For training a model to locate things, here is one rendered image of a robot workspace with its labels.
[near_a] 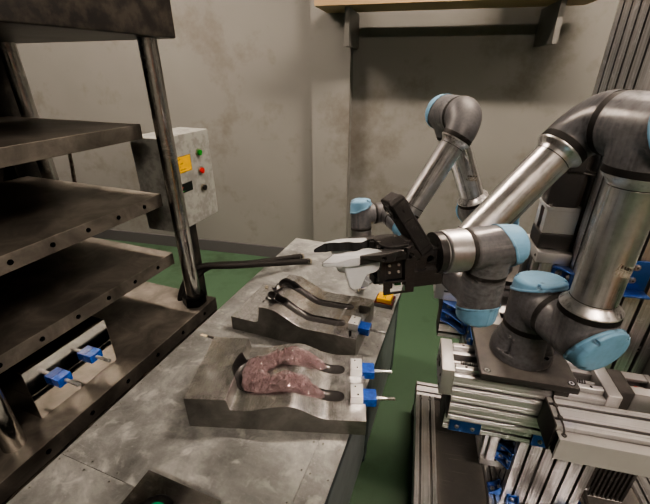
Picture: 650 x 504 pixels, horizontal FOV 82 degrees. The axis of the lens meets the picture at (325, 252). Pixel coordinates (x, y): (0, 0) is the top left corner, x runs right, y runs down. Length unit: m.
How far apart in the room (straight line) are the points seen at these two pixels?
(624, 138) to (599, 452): 0.70
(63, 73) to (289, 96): 2.19
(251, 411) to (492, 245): 0.77
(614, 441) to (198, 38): 3.52
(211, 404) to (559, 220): 1.08
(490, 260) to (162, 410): 1.02
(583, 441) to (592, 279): 0.42
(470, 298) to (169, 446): 0.88
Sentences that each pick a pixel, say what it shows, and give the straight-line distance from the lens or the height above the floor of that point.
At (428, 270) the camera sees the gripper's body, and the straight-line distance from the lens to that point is 0.65.
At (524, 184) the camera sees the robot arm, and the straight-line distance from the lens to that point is 0.84.
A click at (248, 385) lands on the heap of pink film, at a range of 1.19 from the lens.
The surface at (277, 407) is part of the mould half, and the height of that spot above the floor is 0.89.
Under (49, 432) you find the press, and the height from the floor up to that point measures 0.79.
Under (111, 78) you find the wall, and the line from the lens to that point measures 4.19.
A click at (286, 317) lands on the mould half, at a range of 1.38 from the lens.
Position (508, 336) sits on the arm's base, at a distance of 1.08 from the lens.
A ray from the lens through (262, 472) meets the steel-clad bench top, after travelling 1.11.
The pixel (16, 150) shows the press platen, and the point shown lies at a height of 1.53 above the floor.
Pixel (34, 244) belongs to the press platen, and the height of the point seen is 1.29.
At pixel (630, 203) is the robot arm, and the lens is 0.83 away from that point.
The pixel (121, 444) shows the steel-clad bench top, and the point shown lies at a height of 0.80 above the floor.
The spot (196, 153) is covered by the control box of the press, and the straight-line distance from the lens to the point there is 1.80.
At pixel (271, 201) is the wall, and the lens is 3.60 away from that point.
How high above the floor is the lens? 1.72
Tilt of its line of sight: 26 degrees down
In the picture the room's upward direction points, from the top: straight up
